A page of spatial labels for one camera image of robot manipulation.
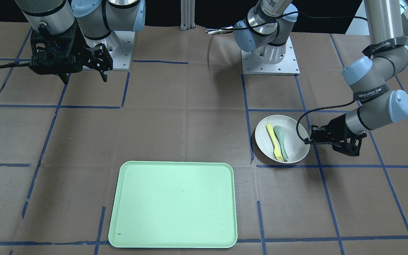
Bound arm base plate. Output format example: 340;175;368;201
241;37;301;76
85;31;136;71

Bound white round plate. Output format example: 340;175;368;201
255;115;310;164

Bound teal green spoon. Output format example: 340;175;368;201
273;125;289;162

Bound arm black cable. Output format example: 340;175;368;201
0;61;33;72
206;11;367;143

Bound light green tray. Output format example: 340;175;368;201
108;161;238;249

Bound aluminium frame post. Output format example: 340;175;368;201
180;0;196;31

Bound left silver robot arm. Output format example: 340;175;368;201
232;0;408;147

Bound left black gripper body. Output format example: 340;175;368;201
309;114;353;144

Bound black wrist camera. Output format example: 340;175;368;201
332;132;367;157
29;22;84;75

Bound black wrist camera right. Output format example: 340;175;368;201
29;22;84;75

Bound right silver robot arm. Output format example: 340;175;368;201
16;0;146;84

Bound yellow plastic fork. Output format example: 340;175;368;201
266;123;284;161

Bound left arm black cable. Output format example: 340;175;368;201
206;11;367;143

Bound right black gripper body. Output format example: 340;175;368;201
68;27;95;71

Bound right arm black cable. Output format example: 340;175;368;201
0;61;33;72

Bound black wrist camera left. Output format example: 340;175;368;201
332;132;367;157

